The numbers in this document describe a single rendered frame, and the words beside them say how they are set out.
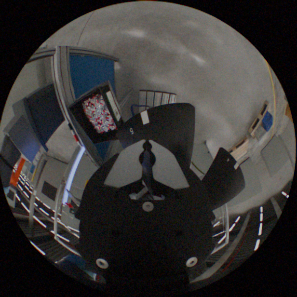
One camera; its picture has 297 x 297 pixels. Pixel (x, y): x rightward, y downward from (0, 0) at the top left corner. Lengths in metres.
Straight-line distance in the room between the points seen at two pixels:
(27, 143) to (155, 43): 1.31
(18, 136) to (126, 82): 1.10
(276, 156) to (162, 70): 7.42
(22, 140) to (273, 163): 7.89
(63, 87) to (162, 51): 1.01
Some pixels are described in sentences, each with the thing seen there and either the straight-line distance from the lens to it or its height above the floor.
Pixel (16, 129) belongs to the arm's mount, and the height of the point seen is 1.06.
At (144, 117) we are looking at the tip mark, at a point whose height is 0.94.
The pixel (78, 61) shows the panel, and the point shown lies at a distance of 0.58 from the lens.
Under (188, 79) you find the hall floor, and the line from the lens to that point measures 1.24.
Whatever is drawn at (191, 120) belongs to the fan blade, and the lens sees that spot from 0.18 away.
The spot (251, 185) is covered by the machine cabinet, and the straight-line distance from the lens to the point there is 5.67.
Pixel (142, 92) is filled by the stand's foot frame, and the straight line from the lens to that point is 1.07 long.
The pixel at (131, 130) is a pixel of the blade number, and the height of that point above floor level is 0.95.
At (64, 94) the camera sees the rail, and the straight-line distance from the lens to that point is 0.44.
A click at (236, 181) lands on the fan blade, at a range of 0.41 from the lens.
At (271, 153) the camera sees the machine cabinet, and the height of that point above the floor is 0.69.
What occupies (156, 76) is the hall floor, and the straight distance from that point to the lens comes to 1.13.
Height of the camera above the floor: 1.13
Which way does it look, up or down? 40 degrees down
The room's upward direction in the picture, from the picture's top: 180 degrees counter-clockwise
